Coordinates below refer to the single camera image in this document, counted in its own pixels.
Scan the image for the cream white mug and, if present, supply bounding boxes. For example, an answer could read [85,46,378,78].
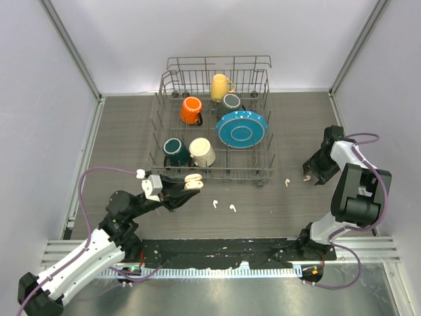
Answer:
[189,138,216,168]

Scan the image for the blue plate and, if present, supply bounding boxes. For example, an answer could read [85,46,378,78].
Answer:
[216,111,268,149]

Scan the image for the white charging case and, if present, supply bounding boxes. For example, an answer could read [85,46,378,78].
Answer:
[184,174,203,190]

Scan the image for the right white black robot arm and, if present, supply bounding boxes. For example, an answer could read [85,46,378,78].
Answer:
[297,125,392,260]

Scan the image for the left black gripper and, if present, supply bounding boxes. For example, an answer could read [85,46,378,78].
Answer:
[128,174,199,219]

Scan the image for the grey mug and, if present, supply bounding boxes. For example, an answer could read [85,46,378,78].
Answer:
[216,93,245,119]

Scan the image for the white slotted cable duct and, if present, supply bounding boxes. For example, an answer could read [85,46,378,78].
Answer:
[98,266,303,279]

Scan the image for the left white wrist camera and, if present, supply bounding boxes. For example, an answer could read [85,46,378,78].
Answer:
[136,169,163,202]

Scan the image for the yellow mug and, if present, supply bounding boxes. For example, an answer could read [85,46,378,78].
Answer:
[210,74,236,103]

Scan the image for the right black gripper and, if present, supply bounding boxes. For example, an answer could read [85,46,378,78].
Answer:
[303,150,340,186]

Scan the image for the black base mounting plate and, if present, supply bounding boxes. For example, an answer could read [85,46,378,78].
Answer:
[134,238,337,270]

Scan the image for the white earbud centre right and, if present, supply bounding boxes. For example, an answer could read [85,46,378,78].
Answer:
[229,204,237,213]

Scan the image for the orange mug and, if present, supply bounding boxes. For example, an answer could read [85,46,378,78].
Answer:
[180,96,203,126]

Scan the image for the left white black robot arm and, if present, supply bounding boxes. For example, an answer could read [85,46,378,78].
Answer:
[17,169,203,315]

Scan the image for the dark green mug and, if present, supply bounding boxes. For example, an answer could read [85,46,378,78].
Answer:
[162,138,193,170]

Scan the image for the grey wire dish rack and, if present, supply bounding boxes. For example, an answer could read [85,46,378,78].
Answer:
[147,55,277,187]

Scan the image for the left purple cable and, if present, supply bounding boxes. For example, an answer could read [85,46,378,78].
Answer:
[15,166,137,316]

